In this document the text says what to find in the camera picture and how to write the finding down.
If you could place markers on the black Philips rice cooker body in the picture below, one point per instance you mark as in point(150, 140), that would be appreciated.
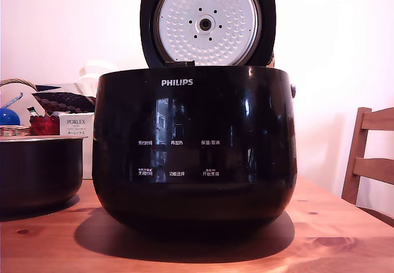
point(197, 162)

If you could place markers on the dark dotted patterned cloth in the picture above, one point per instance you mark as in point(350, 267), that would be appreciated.
point(66, 101)

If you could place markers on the black rice cooker lid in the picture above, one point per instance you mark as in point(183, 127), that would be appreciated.
point(206, 21)

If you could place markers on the woven wicker basket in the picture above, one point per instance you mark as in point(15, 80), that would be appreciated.
point(13, 130)

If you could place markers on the white plastic container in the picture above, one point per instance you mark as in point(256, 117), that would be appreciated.
point(92, 70)

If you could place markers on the white Porlex box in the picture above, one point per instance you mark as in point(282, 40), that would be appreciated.
point(77, 124)

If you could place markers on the red crinkled pouch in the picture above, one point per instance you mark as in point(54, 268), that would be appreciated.
point(43, 125)

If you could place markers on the wooden chair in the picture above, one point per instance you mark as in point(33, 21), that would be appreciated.
point(369, 165)

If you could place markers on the black metallic pot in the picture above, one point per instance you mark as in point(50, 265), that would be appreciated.
point(40, 174)

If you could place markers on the blue round ornament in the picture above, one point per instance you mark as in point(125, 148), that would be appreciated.
point(8, 117)

